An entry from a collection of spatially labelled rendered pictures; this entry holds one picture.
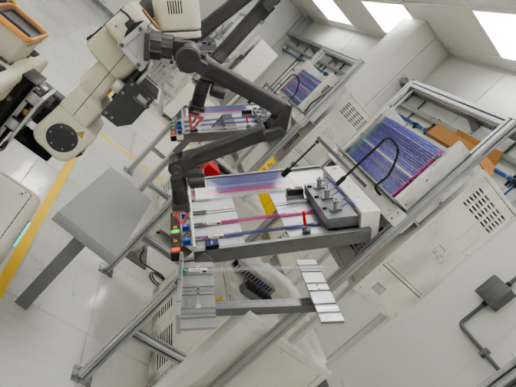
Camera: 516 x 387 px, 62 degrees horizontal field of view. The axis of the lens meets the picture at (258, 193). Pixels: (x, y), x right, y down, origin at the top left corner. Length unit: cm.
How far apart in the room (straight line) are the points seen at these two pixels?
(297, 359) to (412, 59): 389
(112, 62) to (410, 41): 406
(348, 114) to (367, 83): 193
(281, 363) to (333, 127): 173
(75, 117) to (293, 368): 142
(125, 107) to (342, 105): 191
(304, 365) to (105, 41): 159
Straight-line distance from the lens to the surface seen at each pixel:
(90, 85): 163
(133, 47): 142
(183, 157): 155
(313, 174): 229
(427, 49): 534
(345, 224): 179
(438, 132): 252
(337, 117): 316
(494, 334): 313
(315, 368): 220
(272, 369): 214
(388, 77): 519
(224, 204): 200
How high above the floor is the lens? 135
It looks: 11 degrees down
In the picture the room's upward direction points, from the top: 46 degrees clockwise
